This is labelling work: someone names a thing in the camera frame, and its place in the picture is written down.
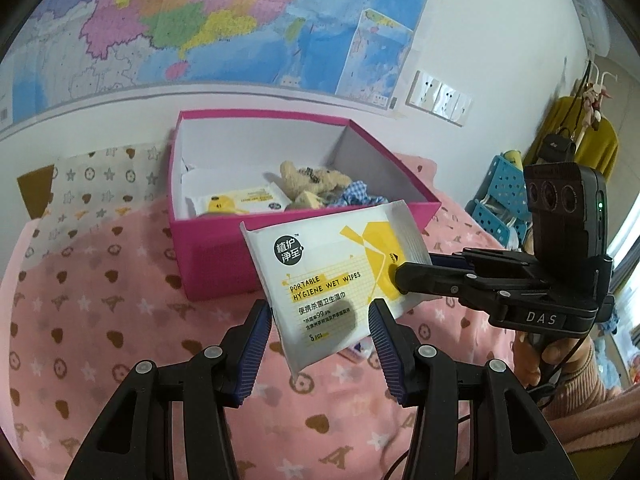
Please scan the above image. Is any blue checked scrunchie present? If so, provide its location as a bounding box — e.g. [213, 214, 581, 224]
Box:
[328, 181, 388, 207]

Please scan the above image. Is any white yellow wet wipes pack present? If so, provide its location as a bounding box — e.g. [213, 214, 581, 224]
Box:
[242, 200, 431, 375]

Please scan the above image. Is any beige teddy bear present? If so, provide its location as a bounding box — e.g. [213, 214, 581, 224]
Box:
[280, 160, 352, 208]

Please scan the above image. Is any green plush turtle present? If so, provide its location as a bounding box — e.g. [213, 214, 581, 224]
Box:
[196, 209, 242, 218]

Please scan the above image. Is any pink sleeved right forearm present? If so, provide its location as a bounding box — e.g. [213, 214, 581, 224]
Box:
[544, 342, 639, 453]

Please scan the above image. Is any right hand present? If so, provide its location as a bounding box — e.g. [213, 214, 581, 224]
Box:
[513, 332, 591, 387]

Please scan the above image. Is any black handbag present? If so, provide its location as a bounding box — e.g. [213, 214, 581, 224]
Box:
[538, 127, 576, 164]

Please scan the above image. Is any yellow hanging garment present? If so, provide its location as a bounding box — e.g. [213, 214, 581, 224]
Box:
[523, 96, 620, 181]

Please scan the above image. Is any blue perforated plastic basket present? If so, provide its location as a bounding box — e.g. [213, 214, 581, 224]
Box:
[465, 154, 532, 250]

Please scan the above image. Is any pink patterned blanket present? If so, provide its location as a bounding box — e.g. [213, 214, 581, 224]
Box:
[6, 146, 553, 479]

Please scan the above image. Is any pink cardboard box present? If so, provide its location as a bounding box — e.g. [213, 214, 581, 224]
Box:
[168, 110, 440, 301]

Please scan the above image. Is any brown pillow corner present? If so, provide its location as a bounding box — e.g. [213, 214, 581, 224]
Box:
[16, 165, 55, 219]

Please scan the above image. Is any white wall socket panel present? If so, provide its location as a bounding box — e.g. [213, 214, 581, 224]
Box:
[406, 70, 473, 127]

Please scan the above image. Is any colourful wall map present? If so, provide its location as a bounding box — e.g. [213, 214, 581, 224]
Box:
[1, 0, 427, 127]

